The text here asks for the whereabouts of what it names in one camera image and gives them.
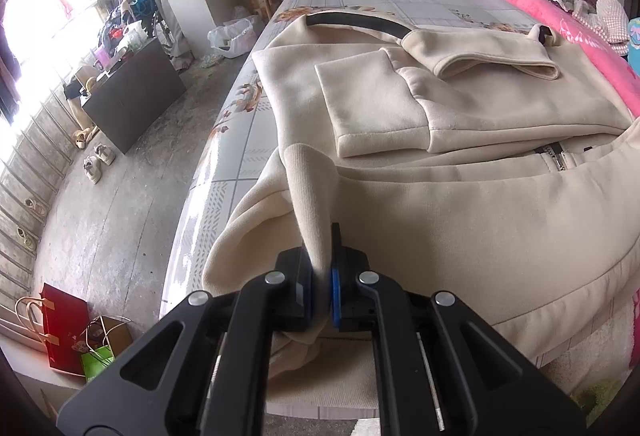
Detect dark hanging garment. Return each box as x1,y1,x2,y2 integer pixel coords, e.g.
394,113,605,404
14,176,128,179
0,0,21,117

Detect blue cartoon quilt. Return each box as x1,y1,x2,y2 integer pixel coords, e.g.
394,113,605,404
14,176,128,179
627,16,640,67

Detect pile of clothes and bags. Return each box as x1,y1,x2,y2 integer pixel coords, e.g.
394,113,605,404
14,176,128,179
97,0,158,67

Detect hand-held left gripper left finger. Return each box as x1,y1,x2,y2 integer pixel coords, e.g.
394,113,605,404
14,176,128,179
56,243,317,436

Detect pair of beige slippers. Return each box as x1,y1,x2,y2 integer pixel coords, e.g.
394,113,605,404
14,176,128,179
72,126,98,148

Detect green fuzzy sleeve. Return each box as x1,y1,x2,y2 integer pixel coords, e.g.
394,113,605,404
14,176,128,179
570,378,626,422

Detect pink flower blanket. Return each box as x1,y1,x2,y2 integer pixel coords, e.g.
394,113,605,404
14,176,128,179
464,0,640,352

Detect brown paper bag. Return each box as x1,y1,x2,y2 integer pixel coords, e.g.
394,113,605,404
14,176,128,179
87,315,135,362

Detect red paper bag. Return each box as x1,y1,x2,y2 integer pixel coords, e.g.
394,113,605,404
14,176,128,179
40,283,91,377

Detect metal window railing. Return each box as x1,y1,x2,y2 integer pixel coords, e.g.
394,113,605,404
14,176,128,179
0,81,76,347

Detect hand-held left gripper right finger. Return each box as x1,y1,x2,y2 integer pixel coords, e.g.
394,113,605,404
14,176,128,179
330,222,587,436

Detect green paper bag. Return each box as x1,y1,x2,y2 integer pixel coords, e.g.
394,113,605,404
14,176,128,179
80,345,116,384

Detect pink checked cloth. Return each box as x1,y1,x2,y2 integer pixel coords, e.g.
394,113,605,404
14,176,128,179
572,0,631,54

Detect cream zip jacket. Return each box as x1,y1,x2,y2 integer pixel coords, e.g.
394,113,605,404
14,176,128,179
202,11,640,409

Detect beige hanging trousers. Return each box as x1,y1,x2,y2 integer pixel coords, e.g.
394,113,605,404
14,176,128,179
167,11,193,72

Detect black cabinet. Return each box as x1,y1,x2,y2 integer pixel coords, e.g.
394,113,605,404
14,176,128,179
81,36,188,154

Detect white plastic bag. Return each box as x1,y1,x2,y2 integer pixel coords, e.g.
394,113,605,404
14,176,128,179
207,15,261,60

